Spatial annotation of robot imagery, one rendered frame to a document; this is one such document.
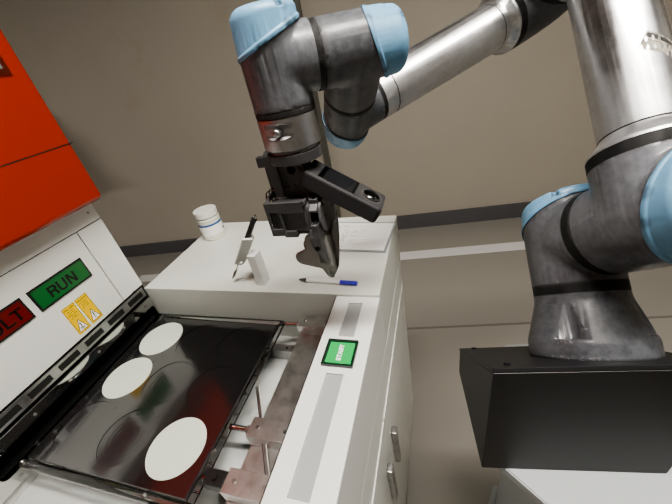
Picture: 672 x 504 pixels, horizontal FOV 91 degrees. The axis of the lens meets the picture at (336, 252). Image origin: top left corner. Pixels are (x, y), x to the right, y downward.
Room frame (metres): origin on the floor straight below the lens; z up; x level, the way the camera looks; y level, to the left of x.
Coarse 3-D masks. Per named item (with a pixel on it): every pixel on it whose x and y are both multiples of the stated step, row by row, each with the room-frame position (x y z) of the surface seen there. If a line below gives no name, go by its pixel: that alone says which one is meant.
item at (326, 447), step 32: (352, 320) 0.47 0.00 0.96; (320, 352) 0.40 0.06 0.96; (384, 352) 0.49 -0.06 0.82; (320, 384) 0.34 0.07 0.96; (352, 384) 0.33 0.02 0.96; (320, 416) 0.29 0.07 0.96; (352, 416) 0.27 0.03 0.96; (288, 448) 0.25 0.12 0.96; (320, 448) 0.24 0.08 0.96; (352, 448) 0.24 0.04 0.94; (288, 480) 0.21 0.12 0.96; (320, 480) 0.20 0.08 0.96; (352, 480) 0.22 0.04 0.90
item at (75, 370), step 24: (144, 312) 0.69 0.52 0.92; (120, 336) 0.62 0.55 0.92; (96, 360) 0.55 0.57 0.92; (72, 384) 0.50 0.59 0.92; (48, 408) 0.45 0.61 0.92; (72, 408) 0.47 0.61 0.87; (24, 432) 0.40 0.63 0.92; (48, 432) 0.43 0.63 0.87; (0, 456) 0.36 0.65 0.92; (24, 456) 0.39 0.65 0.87; (0, 480) 0.35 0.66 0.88
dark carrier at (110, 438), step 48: (144, 336) 0.62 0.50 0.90; (192, 336) 0.59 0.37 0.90; (240, 336) 0.55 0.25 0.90; (96, 384) 0.50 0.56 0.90; (144, 384) 0.47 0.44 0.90; (192, 384) 0.45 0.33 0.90; (240, 384) 0.42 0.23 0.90; (96, 432) 0.38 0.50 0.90; (144, 432) 0.36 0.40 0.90; (144, 480) 0.28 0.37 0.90; (192, 480) 0.27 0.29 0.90
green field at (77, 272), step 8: (80, 264) 0.65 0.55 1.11; (64, 272) 0.62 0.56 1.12; (72, 272) 0.63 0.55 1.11; (80, 272) 0.64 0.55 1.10; (88, 272) 0.65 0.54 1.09; (56, 280) 0.60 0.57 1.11; (64, 280) 0.61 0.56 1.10; (72, 280) 0.62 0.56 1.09; (80, 280) 0.63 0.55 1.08; (40, 288) 0.57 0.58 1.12; (48, 288) 0.58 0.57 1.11; (56, 288) 0.59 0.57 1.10; (64, 288) 0.60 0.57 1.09; (32, 296) 0.55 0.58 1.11; (40, 296) 0.56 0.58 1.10; (48, 296) 0.57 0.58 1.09; (56, 296) 0.58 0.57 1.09; (40, 304) 0.55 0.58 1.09; (48, 304) 0.56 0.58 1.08
